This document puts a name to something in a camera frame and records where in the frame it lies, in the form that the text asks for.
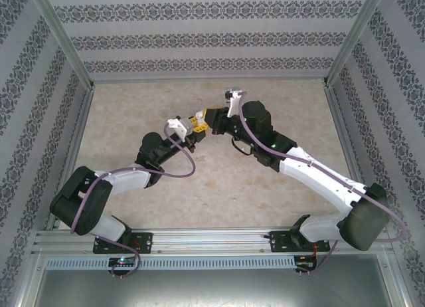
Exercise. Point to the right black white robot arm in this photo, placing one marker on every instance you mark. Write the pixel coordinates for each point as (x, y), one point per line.
(315, 177)

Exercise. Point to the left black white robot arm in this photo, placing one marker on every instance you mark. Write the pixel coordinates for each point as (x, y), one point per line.
(126, 179)

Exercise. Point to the grey metal panel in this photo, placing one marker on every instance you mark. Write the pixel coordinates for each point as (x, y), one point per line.
(212, 290)

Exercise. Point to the grey wall base strip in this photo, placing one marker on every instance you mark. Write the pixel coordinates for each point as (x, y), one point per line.
(166, 81)

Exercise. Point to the aluminium side rail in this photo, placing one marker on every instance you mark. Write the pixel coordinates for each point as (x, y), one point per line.
(337, 121)
(79, 154)

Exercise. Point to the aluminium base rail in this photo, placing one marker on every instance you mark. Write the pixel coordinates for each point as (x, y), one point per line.
(206, 240)

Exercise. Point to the aluminium corner post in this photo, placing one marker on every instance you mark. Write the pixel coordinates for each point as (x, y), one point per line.
(63, 38)
(354, 38)

